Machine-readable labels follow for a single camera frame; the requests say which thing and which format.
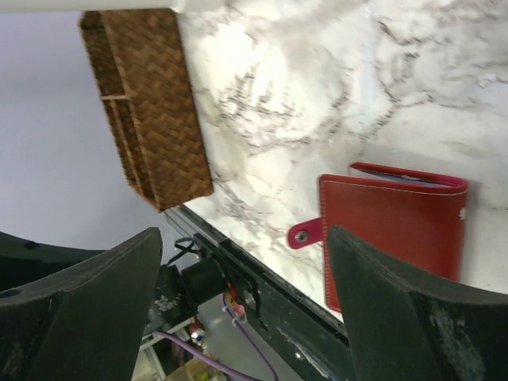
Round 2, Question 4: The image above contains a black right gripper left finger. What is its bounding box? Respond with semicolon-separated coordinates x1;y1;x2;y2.
1;227;162;380

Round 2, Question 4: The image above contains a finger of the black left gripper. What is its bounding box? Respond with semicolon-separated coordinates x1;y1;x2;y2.
1;233;105;292

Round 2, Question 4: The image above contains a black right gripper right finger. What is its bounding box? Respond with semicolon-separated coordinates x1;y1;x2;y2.
326;226;507;380

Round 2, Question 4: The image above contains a red leather card holder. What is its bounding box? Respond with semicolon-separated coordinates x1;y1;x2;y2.
286;161;469;313

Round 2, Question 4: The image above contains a brown wicker basket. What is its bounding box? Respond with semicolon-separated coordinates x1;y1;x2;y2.
79;9;213;212

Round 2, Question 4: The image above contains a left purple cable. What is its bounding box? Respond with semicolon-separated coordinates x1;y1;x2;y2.
156;305;279;381

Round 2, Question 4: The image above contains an aluminium frame rail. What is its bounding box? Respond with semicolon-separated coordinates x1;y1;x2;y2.
164;207;200;239

